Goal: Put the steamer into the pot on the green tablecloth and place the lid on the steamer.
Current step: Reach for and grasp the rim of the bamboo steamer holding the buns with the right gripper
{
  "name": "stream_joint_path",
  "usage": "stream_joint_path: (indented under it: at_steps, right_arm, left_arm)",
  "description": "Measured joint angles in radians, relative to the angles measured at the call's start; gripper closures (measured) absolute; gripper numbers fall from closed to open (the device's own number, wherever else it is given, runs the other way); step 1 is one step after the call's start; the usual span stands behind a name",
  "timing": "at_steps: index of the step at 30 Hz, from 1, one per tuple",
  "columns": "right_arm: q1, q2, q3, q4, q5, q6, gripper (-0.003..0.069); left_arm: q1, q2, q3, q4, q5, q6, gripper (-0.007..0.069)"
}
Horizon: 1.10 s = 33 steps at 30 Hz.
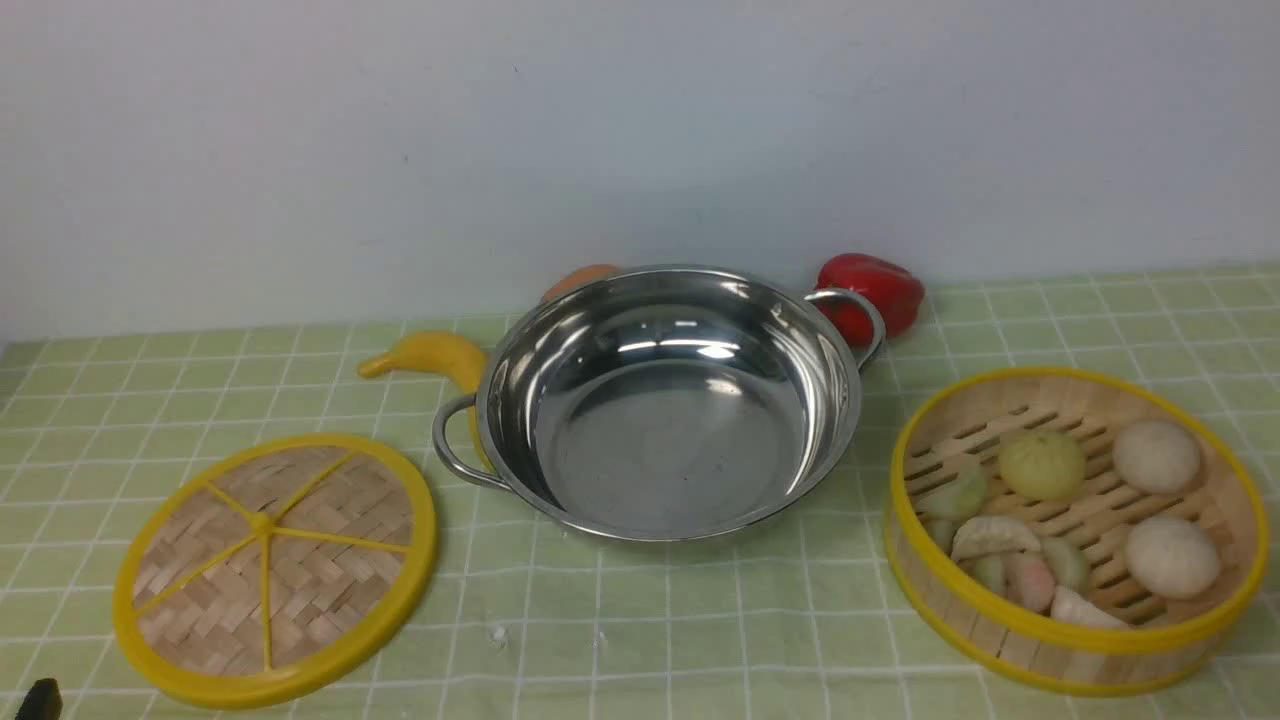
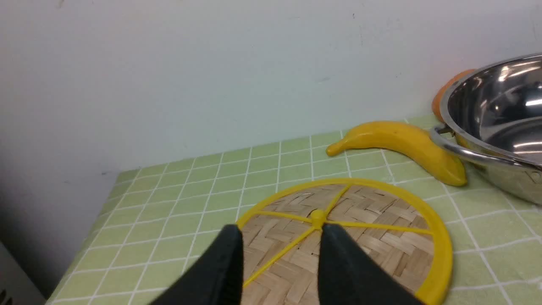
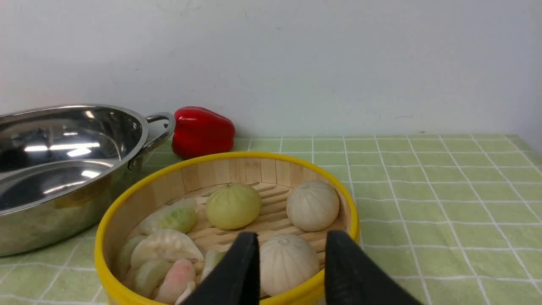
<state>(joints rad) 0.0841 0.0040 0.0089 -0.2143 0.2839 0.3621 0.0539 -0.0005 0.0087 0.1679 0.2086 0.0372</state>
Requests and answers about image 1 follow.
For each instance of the orange fruit behind pot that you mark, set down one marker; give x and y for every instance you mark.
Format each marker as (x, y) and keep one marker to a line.
(577, 278)

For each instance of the yellow banana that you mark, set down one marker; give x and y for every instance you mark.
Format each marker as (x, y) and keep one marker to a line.
(455, 357)

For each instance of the stainless steel pot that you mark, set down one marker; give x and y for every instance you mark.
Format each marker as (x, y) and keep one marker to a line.
(666, 403)

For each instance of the pale dumpling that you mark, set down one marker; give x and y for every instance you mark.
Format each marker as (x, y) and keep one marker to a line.
(986, 534)

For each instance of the white dumpling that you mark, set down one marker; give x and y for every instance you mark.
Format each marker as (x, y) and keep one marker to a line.
(1070, 607)

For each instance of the yellow-green bun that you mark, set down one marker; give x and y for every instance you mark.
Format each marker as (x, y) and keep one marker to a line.
(1042, 464)

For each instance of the woven bamboo steamer lid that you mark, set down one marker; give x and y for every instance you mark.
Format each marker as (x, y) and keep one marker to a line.
(276, 571)

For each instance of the white bun upper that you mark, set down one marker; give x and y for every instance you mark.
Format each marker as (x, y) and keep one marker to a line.
(1157, 457)

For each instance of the red bell pepper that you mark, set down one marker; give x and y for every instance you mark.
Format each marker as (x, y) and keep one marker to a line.
(897, 294)

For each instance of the white bun lower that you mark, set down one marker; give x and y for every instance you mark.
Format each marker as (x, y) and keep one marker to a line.
(1172, 557)

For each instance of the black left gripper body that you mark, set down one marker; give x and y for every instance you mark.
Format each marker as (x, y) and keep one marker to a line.
(42, 701)

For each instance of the white bun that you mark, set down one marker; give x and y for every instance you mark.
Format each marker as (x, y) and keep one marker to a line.
(1157, 457)
(1172, 557)

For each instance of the green dumpling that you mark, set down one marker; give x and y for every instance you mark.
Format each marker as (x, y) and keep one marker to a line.
(958, 500)

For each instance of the pink dumpling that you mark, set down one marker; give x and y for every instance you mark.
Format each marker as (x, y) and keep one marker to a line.
(1030, 581)

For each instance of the green checkered tablecloth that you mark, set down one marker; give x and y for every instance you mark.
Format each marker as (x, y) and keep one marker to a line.
(798, 619)

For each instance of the bamboo steamer basket yellow rim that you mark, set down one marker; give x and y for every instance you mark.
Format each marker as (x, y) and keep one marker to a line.
(1071, 531)

